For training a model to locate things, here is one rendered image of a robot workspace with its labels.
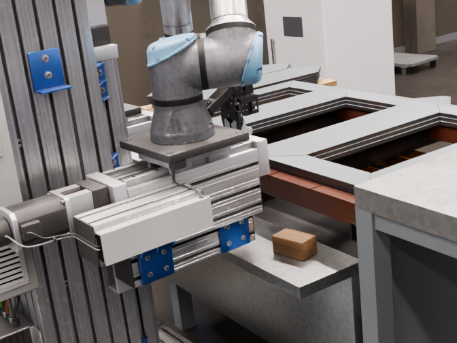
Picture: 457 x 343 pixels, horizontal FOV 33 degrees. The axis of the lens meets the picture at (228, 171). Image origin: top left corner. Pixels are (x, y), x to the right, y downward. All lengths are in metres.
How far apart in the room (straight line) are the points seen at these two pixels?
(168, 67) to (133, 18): 4.70
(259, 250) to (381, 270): 0.70
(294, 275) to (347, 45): 3.96
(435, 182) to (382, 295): 0.22
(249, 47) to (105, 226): 0.51
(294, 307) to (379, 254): 0.84
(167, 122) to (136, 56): 4.71
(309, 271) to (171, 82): 0.57
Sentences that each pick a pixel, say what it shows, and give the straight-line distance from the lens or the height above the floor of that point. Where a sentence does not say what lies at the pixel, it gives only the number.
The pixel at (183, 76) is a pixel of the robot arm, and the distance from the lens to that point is 1.70.
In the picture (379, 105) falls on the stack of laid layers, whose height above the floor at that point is 0.84.
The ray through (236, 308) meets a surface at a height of 0.35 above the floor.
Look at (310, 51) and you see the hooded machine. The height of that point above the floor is 0.57.
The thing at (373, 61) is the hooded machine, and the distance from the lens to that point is 5.92.
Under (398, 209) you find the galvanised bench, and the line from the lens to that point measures 1.25.
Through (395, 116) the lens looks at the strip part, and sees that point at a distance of 2.53.
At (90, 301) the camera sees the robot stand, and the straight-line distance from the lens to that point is 1.92.
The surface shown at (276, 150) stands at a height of 0.85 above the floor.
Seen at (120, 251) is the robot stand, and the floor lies 0.90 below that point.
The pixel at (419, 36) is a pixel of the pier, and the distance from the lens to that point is 8.46.
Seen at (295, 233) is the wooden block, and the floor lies 0.73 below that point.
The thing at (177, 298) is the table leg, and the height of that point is 0.14.
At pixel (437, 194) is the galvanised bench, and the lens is 1.26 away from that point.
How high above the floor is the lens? 1.49
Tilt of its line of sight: 18 degrees down
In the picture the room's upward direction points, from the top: 6 degrees counter-clockwise
